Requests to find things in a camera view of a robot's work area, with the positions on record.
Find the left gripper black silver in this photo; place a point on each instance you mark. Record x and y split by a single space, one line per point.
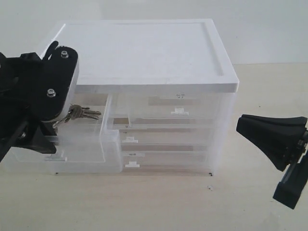
34 93

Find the white plastic drawer cabinet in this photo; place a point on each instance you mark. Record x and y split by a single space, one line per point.
164 57

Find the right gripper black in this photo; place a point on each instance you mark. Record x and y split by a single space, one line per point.
284 141

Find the key bunch with blue tag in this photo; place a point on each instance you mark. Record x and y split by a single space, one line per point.
76 111

